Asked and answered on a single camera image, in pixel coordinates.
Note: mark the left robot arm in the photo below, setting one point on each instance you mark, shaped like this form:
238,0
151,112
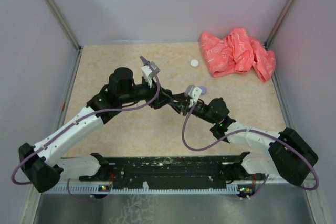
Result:
43,163

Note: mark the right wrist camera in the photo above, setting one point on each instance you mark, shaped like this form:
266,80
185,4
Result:
193,92

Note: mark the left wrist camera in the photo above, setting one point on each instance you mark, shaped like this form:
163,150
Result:
149,71

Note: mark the purple charging case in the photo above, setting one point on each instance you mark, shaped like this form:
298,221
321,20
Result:
203,90

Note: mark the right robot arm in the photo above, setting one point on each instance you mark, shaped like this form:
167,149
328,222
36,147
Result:
283,153

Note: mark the white round charging case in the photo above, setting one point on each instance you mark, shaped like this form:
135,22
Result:
194,63

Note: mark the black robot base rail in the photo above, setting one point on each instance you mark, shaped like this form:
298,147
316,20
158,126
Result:
176,173

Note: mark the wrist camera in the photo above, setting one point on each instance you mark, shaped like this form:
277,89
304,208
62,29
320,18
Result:
193,92
149,71

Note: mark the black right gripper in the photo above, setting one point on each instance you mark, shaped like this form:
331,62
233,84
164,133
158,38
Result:
184,106

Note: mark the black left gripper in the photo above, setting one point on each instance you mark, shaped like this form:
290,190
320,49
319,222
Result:
162,99

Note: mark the pink plastic bag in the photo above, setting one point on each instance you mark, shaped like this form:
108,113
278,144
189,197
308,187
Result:
237,53

